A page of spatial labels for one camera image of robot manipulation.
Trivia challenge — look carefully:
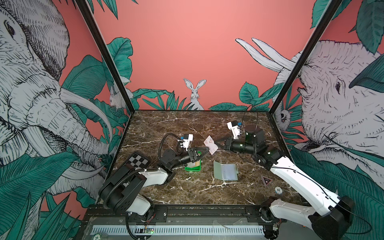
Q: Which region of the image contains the white perforated cable duct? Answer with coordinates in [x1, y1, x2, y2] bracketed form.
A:
[91, 225, 264, 236]

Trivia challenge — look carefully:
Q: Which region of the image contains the small round white sticker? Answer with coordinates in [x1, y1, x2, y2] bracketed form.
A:
[275, 187, 283, 195]

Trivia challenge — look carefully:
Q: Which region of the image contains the black frame post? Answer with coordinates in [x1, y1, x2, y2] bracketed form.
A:
[269, 0, 342, 115]
[75, 0, 135, 114]

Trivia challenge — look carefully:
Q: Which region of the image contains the black white checkerboard plate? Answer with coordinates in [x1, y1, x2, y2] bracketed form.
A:
[125, 152, 150, 169]

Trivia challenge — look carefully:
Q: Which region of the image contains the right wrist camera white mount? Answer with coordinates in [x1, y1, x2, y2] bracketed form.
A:
[227, 121, 242, 140]

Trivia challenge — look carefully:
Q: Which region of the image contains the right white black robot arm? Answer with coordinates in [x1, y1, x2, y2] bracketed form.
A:
[214, 126, 355, 240]

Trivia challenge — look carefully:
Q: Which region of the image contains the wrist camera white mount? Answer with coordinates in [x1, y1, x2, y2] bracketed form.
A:
[180, 134, 194, 150]
[227, 121, 242, 140]

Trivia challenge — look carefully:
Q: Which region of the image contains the green plastic card tray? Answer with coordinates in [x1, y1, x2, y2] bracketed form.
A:
[185, 160, 201, 172]

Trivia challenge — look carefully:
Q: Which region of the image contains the left black frame post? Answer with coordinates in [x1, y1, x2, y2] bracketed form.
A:
[75, 0, 135, 114]

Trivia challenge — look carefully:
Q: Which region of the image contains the orange card in tray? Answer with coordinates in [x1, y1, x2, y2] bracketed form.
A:
[187, 161, 201, 168]

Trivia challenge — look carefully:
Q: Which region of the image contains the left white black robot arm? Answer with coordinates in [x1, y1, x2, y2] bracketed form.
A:
[99, 147, 209, 216]

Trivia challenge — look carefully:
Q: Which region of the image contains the black front mounting rail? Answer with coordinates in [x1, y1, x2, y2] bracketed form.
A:
[84, 204, 266, 224]

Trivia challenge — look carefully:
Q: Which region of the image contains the triangular warning sticker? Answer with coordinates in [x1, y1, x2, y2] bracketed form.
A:
[261, 176, 273, 187]

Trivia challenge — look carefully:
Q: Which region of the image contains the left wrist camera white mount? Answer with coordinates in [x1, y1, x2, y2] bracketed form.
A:
[180, 134, 194, 150]

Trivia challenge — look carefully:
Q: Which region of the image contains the right black frame post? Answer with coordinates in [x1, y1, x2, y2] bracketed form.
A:
[269, 0, 342, 115]

